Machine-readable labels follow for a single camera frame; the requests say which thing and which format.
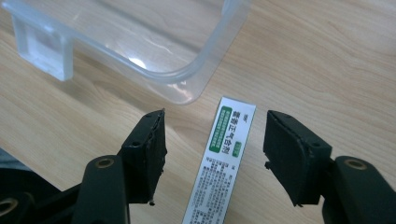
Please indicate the clear plastic storage box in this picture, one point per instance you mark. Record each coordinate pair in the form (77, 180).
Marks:
(140, 37)

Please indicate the green and white medicine box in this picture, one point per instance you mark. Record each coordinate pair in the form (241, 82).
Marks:
(222, 161)

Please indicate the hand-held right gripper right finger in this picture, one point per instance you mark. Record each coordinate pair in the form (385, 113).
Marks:
(292, 155)

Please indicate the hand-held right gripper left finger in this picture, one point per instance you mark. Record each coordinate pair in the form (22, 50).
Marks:
(144, 155)

